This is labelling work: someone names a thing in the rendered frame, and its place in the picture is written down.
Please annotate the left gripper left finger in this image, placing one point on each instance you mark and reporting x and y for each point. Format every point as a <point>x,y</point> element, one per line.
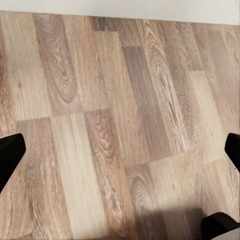
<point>12,149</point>

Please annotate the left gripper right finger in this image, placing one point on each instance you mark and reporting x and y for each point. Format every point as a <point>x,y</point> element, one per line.
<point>232,149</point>

